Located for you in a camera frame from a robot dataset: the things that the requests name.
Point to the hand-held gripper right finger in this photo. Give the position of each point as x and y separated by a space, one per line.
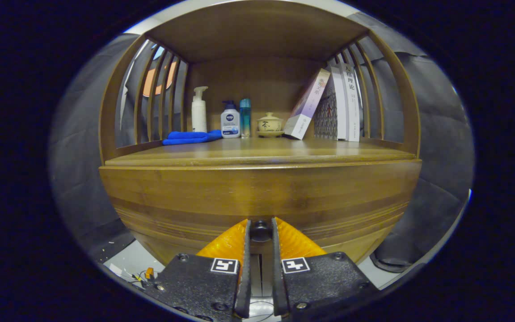
324 281

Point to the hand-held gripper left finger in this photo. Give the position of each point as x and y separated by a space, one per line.
195 281

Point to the wooden countertop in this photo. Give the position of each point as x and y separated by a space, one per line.
257 152

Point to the wooden cabinet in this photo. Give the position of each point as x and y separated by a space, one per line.
257 80

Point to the blue folded cloth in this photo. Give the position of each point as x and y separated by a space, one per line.
188 137

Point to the white lotion bottle blue cap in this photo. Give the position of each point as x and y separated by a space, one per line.
230 123

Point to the patterned cover book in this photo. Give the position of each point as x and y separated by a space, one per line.
327 116

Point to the white pump bottle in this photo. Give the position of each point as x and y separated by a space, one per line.
199 116

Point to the beige lidded tea cup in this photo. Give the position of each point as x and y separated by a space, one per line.
269 123

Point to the slim blue bottle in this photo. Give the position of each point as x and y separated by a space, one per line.
245 118

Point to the white spine book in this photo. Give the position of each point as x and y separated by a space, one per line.
352 112

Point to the purple book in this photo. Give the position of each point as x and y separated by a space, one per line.
304 109

